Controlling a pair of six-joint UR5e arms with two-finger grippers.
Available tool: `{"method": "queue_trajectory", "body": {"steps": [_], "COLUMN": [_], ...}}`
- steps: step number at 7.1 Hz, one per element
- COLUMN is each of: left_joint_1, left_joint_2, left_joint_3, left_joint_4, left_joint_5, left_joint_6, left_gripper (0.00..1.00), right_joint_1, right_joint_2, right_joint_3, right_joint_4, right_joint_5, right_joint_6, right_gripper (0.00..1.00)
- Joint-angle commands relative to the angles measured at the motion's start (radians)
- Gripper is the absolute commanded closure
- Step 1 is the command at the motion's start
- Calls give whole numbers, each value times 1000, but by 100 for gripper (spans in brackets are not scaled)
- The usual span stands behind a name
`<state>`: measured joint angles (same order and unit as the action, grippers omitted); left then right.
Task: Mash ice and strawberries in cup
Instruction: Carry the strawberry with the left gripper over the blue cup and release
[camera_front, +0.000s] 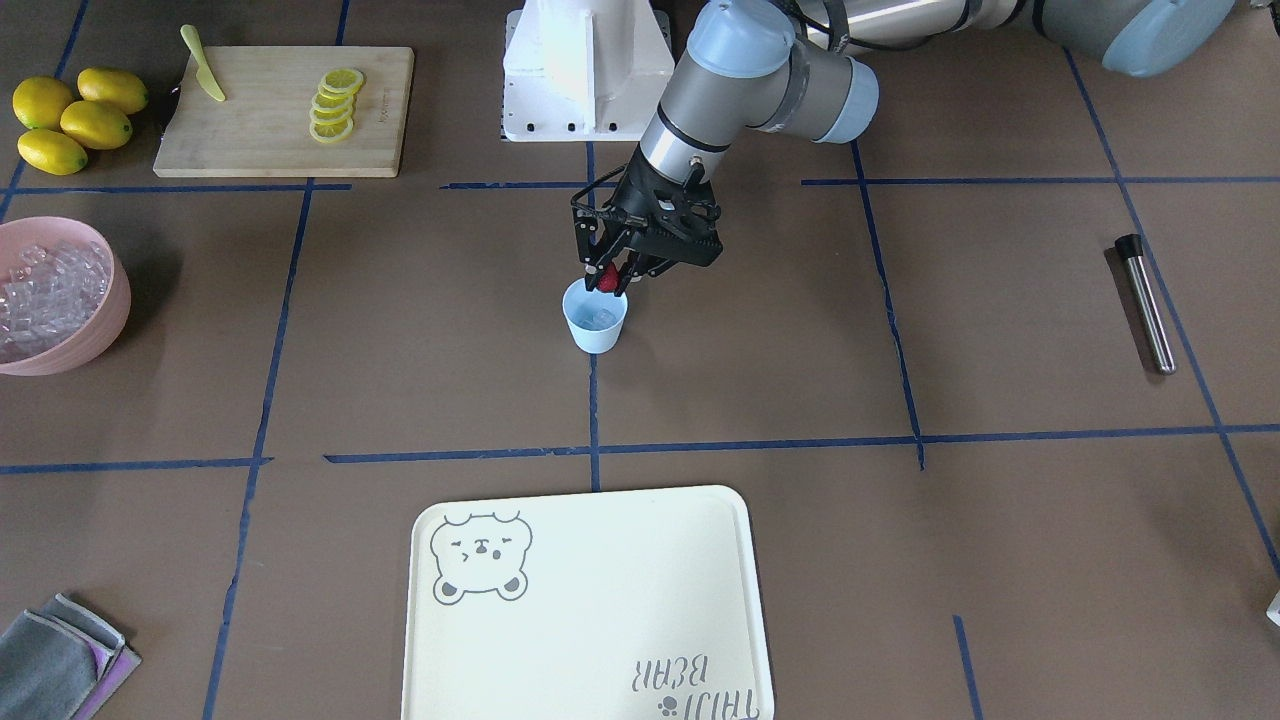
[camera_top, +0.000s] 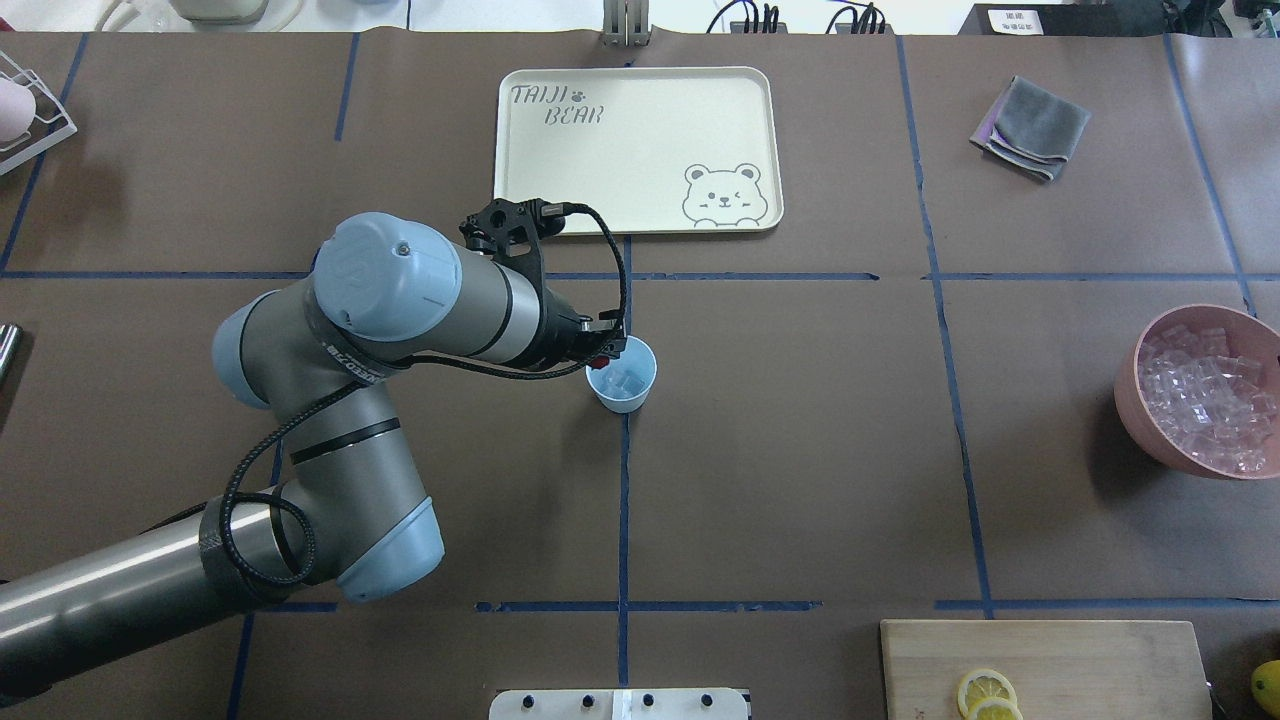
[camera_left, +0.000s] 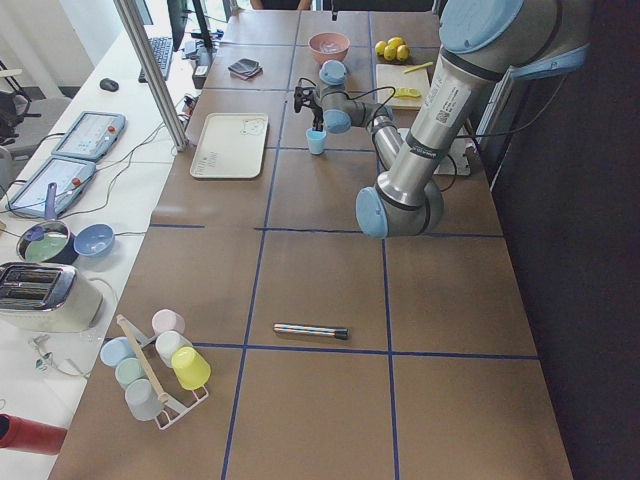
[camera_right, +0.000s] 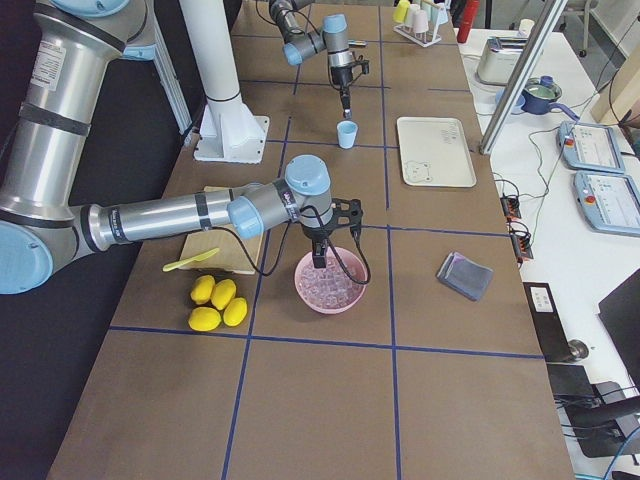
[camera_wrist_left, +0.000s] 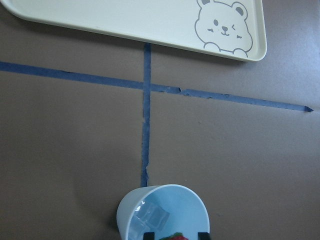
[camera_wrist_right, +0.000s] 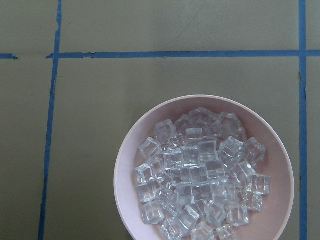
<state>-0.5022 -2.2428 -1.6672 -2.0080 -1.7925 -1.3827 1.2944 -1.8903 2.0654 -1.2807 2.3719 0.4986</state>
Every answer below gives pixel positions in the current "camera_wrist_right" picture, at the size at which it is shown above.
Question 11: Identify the pink bowl of ice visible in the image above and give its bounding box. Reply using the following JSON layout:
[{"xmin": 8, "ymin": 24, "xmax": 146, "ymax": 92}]
[{"xmin": 114, "ymin": 95, "xmax": 295, "ymax": 240}]

